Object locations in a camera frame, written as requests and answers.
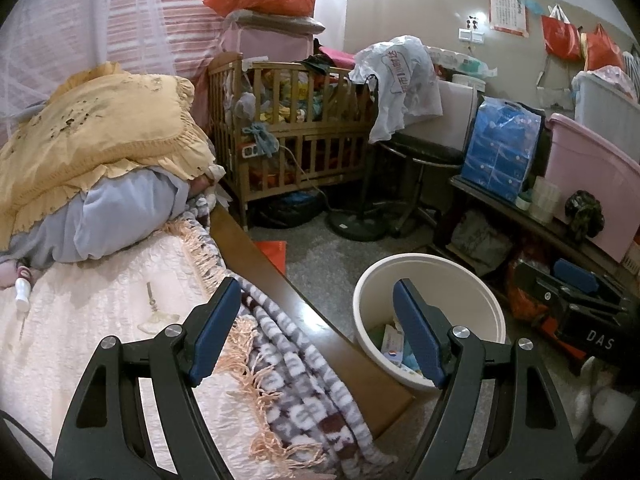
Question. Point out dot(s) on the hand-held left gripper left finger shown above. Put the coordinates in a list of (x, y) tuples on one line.
[(215, 335)]

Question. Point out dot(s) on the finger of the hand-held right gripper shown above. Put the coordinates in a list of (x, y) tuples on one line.
[(575, 272), (545, 290)]

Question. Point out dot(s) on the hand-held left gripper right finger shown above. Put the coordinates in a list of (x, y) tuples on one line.
[(420, 330)]

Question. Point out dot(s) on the white plastic bin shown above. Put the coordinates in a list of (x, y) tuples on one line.
[(380, 285)]

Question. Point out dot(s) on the orange plastic bag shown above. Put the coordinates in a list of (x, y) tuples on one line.
[(525, 305)]

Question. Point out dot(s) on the white printed carton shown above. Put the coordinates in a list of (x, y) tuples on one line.
[(392, 345)]

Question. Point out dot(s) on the camouflage cloth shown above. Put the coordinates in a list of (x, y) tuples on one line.
[(585, 215)]

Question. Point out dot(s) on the stack of clear cups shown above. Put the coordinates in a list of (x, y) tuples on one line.
[(544, 200)]

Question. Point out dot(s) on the grey bag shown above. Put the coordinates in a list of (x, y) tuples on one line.
[(480, 240)]

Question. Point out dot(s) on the small green jar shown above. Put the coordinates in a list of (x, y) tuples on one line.
[(523, 202)]

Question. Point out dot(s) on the low wooden bench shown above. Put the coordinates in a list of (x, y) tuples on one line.
[(500, 205)]

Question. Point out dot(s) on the red paper sheet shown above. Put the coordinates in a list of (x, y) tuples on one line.
[(272, 257)]

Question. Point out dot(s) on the brown white patterned blanket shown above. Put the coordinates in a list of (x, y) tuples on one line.
[(300, 385)]

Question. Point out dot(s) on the pink storage tub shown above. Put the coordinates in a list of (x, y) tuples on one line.
[(590, 170)]

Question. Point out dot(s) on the black fan base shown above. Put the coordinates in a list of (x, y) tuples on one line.
[(357, 225)]

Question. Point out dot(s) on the pink quilted blanket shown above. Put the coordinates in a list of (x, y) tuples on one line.
[(100, 285)]

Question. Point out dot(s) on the dark bag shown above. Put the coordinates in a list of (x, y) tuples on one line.
[(292, 210)]

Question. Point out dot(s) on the blue tissue pack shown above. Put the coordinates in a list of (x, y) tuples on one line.
[(500, 145)]

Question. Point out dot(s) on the grey quilt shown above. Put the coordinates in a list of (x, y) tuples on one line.
[(125, 210)]

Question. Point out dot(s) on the white storage tub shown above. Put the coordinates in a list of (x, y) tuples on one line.
[(600, 100)]

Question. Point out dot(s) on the black swivel chair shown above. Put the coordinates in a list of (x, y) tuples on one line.
[(425, 147)]

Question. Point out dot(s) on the white power strip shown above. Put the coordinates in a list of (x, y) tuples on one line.
[(250, 150)]

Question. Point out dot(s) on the white bottle pink cap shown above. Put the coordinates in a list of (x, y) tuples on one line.
[(22, 295)]

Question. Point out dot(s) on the blue knotted cloth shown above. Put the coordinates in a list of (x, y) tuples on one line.
[(262, 137)]

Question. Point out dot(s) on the wooden baby crib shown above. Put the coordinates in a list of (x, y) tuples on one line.
[(280, 140)]

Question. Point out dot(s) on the pink thermos bottle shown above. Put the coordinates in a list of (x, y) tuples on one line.
[(7, 275)]

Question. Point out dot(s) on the red shopping bag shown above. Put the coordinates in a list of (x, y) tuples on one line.
[(602, 50), (560, 35)]

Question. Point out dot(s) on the white wrapped tissue pack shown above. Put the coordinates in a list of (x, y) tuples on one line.
[(465, 62)]

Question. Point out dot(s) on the yellow frilled pillow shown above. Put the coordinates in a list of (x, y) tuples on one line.
[(100, 125)]

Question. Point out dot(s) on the white plastic bag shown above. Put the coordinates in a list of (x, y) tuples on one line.
[(400, 80)]

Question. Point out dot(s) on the pile of colourful clothes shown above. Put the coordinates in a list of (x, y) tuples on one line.
[(295, 90)]

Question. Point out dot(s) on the pink fabric storage box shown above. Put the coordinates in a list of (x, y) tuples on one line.
[(265, 45)]

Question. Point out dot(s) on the pink striped curtain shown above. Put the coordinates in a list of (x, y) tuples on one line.
[(150, 10)]

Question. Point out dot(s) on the white mosquito net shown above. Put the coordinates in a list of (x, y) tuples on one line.
[(50, 35)]

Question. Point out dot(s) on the brown wooden bed frame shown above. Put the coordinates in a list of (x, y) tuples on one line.
[(300, 300)]

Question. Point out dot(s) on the white wall switch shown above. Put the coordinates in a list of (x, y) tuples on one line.
[(472, 36)]

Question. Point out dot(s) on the red white wall poster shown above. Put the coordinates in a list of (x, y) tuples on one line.
[(509, 10)]

